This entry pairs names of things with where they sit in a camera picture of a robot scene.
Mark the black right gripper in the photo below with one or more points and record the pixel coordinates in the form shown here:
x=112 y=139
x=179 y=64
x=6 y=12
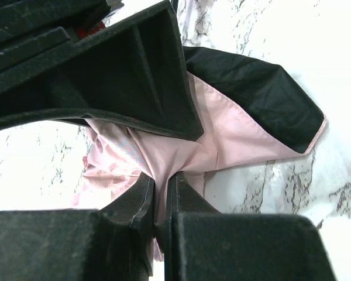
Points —
x=39 y=41

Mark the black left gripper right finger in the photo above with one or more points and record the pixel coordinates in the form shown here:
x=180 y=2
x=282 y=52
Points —
x=204 y=244

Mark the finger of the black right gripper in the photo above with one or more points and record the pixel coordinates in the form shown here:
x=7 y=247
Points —
x=147 y=88

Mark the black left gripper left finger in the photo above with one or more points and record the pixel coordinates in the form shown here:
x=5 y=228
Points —
x=114 y=243

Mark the pink folding umbrella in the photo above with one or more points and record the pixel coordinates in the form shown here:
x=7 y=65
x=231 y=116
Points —
x=251 y=111

